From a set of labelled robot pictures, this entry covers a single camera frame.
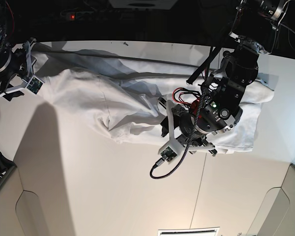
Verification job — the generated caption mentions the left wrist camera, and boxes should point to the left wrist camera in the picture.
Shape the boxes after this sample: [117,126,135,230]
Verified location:
[160,147,177,162]

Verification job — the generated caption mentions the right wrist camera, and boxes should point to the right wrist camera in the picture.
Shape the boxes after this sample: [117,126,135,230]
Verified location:
[26,76,44,94]

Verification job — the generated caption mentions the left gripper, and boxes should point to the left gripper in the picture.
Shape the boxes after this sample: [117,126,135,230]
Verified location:
[158,97,217,157]

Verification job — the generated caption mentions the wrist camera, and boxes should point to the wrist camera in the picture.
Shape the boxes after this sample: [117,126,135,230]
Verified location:
[26,76,44,94]
[160,147,177,162]

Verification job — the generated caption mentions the black power strip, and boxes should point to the black power strip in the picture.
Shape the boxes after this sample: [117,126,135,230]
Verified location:
[60,10,136,21]

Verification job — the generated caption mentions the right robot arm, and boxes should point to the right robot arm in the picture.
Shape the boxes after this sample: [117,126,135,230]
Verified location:
[0,0,43,101]

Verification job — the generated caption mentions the white t-shirt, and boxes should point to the white t-shirt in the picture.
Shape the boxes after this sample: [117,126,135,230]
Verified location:
[30,45,276,154]

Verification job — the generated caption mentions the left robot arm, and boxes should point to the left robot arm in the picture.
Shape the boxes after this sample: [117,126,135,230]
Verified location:
[158,0,289,161]

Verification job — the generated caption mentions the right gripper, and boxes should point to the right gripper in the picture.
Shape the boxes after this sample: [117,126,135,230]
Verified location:
[0,37,37,100]

